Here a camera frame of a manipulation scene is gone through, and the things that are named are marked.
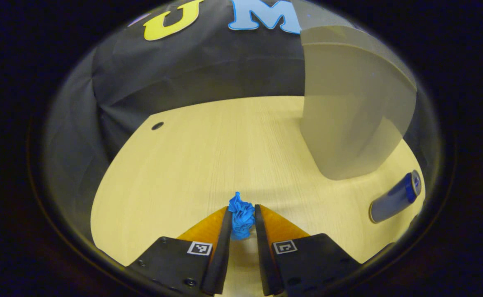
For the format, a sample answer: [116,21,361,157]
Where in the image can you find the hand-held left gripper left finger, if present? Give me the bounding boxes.
[125,205,233,296]

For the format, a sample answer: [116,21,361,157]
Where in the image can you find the blue pop can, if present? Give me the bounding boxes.
[369,170,422,224]

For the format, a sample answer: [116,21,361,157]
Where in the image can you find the white desktop garbage bin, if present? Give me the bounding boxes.
[291,0,418,181]

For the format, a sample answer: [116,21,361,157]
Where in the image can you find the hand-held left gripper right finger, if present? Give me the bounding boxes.
[254,204,363,297]

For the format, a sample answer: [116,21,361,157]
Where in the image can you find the blue paper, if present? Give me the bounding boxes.
[228,191,256,240]

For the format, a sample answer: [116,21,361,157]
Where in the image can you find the black backdrop cloth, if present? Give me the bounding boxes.
[44,0,442,248]

